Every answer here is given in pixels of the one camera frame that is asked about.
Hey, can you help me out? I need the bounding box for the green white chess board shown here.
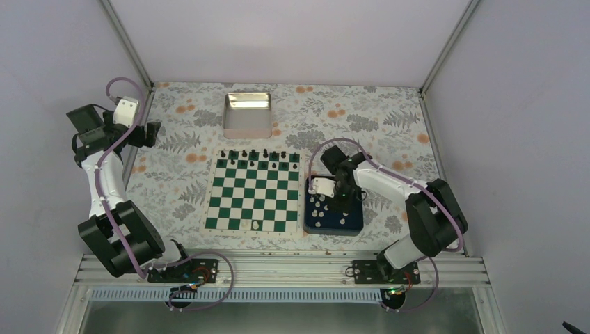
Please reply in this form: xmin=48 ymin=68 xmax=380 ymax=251
xmin=201 ymin=147 xmax=305 ymax=239

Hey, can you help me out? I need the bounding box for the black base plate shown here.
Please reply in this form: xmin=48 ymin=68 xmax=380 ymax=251
xmin=344 ymin=260 xmax=421 ymax=285
xmin=147 ymin=259 xmax=218 ymax=284

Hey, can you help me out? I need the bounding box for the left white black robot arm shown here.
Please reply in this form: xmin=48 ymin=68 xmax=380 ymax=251
xmin=67 ymin=97 xmax=194 ymax=282

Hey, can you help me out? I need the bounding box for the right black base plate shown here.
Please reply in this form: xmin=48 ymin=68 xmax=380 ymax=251
xmin=344 ymin=260 xmax=421 ymax=285

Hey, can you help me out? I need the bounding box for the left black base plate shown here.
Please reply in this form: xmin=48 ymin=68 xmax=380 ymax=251
xmin=147 ymin=259 xmax=218 ymax=284

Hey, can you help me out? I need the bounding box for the pink metal tin box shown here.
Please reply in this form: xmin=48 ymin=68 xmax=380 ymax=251
xmin=222 ymin=92 xmax=272 ymax=139

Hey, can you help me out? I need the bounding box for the dark blue plastic tray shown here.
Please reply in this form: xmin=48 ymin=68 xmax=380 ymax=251
xmin=303 ymin=179 xmax=365 ymax=237

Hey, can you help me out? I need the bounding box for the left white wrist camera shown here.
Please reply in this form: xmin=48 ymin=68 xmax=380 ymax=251
xmin=113 ymin=96 xmax=139 ymax=128

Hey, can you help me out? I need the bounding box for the aluminium frame post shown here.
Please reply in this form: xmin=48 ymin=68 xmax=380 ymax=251
xmin=98 ymin=0 xmax=154 ymax=89
xmin=420 ymin=0 xmax=481 ymax=98

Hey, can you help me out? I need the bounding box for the floral patterned table mat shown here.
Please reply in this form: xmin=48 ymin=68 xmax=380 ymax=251
xmin=127 ymin=82 xmax=439 ymax=251

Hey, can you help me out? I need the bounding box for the aluminium front rail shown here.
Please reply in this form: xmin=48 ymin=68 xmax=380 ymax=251
xmin=74 ymin=253 xmax=491 ymax=288

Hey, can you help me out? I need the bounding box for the aluminium frame post left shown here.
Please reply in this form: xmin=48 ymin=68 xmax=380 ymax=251
xmin=98 ymin=0 xmax=154 ymax=89

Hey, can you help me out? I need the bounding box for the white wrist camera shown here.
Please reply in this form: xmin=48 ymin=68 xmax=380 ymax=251
xmin=308 ymin=177 xmax=335 ymax=198
xmin=113 ymin=96 xmax=139 ymax=128

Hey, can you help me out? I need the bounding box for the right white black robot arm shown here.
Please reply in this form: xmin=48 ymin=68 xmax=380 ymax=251
xmin=309 ymin=146 xmax=468 ymax=283

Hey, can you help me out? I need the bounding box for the aluminium frame post right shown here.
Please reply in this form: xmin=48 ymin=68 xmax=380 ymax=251
xmin=420 ymin=0 xmax=481 ymax=98

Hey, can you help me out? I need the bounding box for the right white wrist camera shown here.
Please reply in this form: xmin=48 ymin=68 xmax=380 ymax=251
xmin=308 ymin=177 xmax=335 ymax=198

